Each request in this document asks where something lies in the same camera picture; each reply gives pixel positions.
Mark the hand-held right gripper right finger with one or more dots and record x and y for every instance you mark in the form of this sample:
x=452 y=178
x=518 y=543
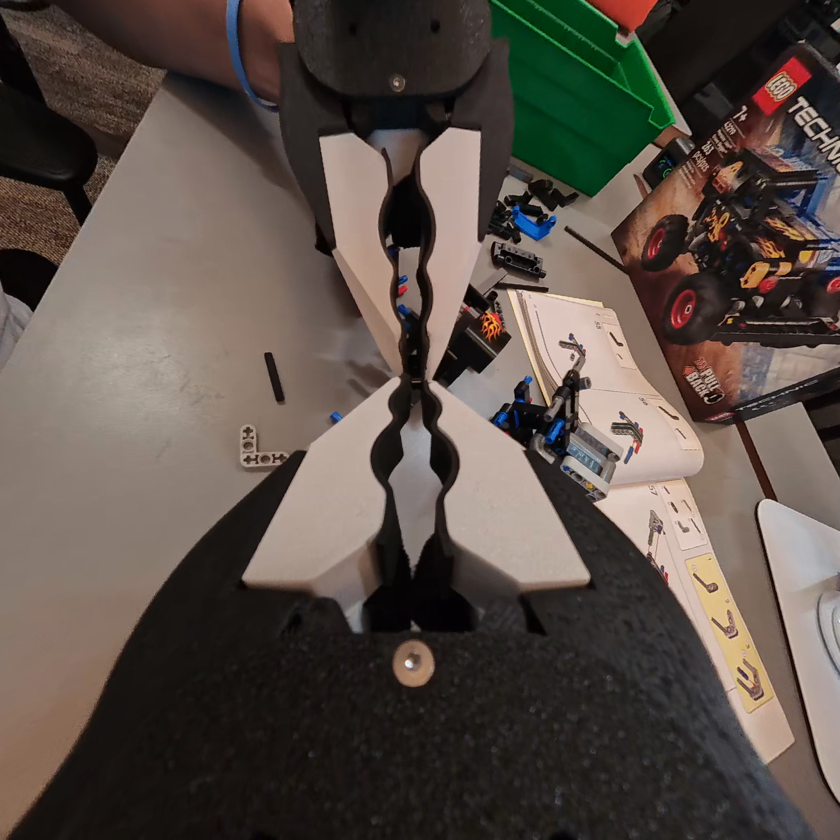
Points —
x=512 y=525

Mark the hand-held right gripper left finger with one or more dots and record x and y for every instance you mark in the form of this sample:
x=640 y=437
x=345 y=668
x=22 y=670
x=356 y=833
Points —
x=321 y=518

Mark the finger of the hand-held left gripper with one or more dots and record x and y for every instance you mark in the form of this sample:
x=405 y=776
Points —
x=354 y=229
x=456 y=229

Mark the light grey L-shaped toy beam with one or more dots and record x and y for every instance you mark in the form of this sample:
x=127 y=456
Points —
x=248 y=453

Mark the pile of Lego parts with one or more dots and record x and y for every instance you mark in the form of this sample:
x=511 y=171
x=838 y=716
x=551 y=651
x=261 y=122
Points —
x=485 y=334

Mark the short black toy axle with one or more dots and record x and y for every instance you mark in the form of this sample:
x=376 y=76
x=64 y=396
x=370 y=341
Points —
x=274 y=377

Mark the person's left forearm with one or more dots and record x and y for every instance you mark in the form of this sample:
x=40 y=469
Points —
x=184 y=39

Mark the monster truck toy set box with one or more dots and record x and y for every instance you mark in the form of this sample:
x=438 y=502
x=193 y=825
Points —
x=754 y=262

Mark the blue toy panel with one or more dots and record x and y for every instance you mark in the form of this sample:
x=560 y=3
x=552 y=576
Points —
x=531 y=229

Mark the medium black toy axle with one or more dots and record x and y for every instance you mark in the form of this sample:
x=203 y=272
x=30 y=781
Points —
x=522 y=287

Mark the toy chassis with grey motor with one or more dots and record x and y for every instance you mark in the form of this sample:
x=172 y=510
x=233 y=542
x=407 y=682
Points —
x=584 y=459

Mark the long black toy axle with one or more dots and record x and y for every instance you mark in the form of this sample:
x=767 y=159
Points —
x=594 y=248

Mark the blue wristband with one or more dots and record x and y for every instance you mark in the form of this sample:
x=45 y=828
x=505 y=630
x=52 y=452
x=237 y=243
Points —
x=244 y=79

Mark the stacked green plastic bins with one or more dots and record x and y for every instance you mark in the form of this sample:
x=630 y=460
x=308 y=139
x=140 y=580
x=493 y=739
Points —
x=564 y=118

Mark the building instruction booklet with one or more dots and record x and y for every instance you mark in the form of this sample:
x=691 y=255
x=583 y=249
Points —
x=590 y=354

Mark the black device lit screen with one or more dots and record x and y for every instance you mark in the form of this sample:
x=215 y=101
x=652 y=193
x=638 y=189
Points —
x=666 y=167

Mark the black office chair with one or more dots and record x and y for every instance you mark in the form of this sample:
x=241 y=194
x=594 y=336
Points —
x=39 y=144

